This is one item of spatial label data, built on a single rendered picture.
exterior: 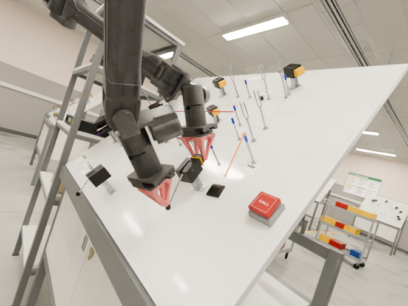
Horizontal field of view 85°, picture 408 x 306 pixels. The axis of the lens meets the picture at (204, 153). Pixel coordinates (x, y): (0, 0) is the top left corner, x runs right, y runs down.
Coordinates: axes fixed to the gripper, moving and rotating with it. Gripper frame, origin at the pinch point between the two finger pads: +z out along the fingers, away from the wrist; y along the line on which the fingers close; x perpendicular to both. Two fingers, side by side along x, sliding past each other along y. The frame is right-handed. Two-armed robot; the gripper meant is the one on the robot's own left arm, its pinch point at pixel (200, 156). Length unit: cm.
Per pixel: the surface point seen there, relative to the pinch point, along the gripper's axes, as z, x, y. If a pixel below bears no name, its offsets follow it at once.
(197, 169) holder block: 2.2, 4.2, -2.1
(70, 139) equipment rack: -2, -4, 96
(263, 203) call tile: 6.6, 7.0, -21.8
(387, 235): 455, -747, -81
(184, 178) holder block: 3.9, 7.5, -0.2
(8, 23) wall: -253, -167, 722
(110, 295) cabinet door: 32.7, 26.8, 14.7
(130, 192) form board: 11.9, 8.7, 25.0
